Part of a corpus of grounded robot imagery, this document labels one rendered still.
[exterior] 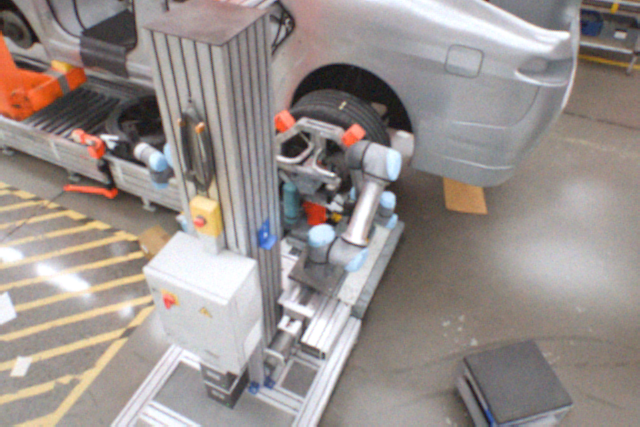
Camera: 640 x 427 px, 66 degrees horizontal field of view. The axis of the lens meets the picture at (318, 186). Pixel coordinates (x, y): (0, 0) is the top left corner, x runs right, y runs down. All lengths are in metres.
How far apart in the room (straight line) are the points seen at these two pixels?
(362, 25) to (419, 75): 0.39
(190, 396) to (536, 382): 1.67
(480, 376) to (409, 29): 1.72
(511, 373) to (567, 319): 0.87
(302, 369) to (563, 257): 2.02
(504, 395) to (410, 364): 0.59
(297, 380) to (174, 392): 0.61
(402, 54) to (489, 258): 1.64
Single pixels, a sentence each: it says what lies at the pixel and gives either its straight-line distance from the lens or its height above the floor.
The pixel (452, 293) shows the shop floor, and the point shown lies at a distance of 3.31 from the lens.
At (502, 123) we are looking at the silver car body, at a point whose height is 1.19.
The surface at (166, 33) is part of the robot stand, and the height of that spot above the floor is 2.03.
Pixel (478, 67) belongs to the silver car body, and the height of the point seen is 1.46.
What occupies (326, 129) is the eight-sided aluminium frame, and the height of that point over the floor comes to 1.12.
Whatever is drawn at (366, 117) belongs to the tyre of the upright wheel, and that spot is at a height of 1.12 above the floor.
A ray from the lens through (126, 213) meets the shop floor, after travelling 3.88.
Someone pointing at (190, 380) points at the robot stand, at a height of 0.21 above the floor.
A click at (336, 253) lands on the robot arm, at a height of 1.02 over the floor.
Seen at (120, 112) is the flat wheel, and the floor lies 0.50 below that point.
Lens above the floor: 2.58
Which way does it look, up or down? 42 degrees down
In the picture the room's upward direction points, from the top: 1 degrees clockwise
